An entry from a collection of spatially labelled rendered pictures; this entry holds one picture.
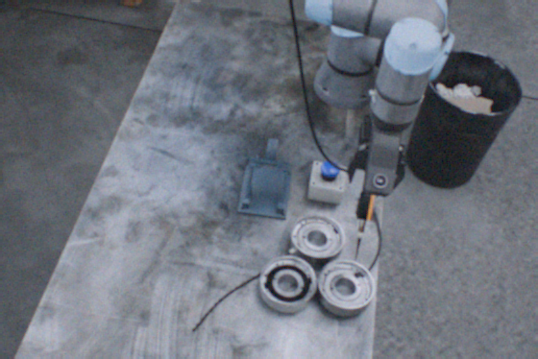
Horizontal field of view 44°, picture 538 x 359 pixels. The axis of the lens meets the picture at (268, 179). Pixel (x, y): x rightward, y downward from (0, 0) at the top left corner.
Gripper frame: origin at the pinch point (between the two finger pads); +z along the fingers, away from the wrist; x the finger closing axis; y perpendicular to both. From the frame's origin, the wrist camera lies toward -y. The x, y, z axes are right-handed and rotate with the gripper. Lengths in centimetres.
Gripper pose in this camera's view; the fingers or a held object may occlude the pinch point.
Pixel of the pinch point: (367, 199)
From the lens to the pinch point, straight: 120.6
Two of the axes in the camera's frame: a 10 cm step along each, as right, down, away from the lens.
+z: -0.9, 6.5, 7.6
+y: 1.1, -7.5, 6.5
